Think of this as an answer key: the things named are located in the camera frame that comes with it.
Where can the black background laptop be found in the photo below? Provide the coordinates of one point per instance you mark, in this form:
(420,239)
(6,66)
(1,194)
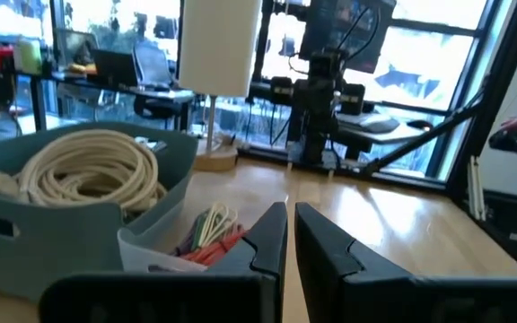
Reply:
(115,67)

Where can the thin white rods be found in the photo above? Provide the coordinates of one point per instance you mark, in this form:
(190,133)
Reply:
(477,188)

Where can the white grey flat device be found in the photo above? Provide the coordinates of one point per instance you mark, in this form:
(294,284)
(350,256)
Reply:
(368,122)

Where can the yellow green box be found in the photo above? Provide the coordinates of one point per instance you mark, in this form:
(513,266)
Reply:
(28,56)

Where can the large black monitor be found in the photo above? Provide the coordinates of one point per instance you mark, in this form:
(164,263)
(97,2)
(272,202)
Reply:
(330,27)

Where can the teal plastic bin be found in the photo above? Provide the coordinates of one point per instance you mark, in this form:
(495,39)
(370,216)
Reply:
(61,242)

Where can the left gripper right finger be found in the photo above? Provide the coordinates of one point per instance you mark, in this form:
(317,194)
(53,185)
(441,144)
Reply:
(353,296)

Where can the grey open laptop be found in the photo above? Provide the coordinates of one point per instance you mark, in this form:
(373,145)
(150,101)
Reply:
(76,47)

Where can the grey mesh office chair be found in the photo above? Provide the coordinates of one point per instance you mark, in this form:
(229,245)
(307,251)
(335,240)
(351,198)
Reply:
(153,63)

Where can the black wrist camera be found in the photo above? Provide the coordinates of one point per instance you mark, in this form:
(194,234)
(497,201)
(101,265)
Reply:
(326,65)

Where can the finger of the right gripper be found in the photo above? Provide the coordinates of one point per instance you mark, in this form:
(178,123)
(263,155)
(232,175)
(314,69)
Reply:
(330,102)
(311,102)

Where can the white lamp with wooden base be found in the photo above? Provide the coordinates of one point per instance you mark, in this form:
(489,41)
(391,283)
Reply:
(220,45)

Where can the clear plastic container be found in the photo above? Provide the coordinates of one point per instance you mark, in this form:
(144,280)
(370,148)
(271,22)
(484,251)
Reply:
(151,260)

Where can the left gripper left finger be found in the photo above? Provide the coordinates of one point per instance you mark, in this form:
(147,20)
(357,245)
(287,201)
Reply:
(240,291)

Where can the black computer mouse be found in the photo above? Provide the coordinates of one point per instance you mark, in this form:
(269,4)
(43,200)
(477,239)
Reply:
(420,125)

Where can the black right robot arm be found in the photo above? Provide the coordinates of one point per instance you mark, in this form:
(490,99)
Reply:
(314,139)

